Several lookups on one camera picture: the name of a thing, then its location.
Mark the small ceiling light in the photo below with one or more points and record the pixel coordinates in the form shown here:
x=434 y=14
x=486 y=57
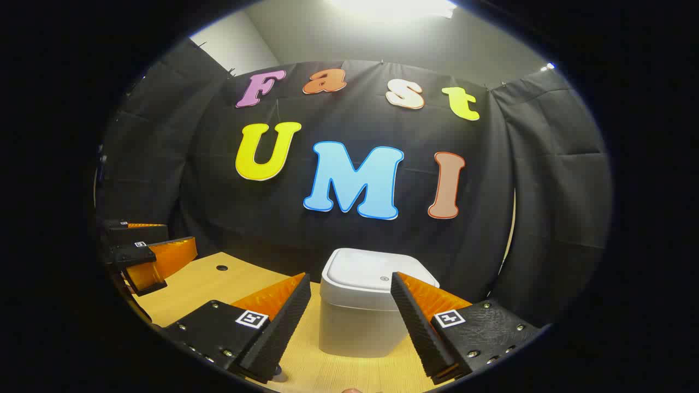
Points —
x=548 y=66

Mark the grey desktop garbage bin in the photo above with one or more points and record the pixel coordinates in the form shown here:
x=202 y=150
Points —
x=355 y=322

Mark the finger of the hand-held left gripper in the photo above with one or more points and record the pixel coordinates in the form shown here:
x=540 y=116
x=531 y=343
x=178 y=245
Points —
x=139 y=233
x=164 y=259

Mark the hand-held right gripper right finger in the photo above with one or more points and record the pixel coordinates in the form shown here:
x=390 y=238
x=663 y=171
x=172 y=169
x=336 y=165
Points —
x=418 y=327

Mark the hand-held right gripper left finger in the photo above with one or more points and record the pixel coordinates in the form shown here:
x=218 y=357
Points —
x=284 y=327

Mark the long ceiling light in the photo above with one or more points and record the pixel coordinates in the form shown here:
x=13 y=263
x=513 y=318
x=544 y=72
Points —
x=393 y=6

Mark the wooden desktop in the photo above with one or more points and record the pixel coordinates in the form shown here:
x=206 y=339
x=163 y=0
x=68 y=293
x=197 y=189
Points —
x=191 y=295

